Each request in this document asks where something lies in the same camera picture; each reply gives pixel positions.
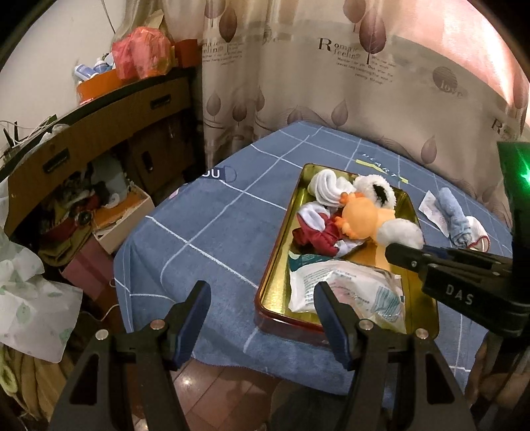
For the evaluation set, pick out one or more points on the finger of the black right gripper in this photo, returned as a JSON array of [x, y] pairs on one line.
[[409, 258]]

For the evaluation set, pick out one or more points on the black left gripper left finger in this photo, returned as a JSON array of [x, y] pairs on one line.
[[96, 394]]

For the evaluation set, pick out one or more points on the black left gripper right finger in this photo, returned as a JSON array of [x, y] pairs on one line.
[[400, 382]]

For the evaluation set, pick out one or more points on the light blue towel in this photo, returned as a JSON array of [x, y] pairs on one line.
[[459, 229]]

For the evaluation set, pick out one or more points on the white printed plastic package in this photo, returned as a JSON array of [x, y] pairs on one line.
[[373, 293]]

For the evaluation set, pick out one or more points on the orange white plush toy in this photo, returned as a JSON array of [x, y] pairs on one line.
[[369, 213]]

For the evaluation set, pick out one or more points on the red white star cloth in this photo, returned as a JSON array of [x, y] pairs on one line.
[[317, 234]]

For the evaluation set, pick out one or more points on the white sock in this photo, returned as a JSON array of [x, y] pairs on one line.
[[327, 188]]

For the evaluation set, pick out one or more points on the right hand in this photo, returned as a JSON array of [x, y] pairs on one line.
[[492, 386]]

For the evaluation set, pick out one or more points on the white floral square packet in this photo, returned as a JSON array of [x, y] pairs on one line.
[[428, 207]]

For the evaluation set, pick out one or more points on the blue plaid bed sheet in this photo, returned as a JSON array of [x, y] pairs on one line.
[[222, 231]]

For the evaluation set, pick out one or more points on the white green floral cloth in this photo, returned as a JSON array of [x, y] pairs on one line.
[[37, 316]]

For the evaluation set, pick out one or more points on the open cardboard box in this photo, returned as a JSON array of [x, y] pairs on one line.
[[111, 226]]

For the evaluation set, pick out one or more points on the beige leaf pattern curtain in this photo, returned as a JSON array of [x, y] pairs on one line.
[[430, 80]]

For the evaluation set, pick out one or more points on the dark wooden cabinet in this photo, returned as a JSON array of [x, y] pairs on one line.
[[91, 130]]

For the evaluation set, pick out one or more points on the orange bin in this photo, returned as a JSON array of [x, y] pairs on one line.
[[97, 86]]

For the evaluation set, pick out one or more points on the red plastic bag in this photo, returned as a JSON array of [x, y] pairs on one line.
[[146, 52]]

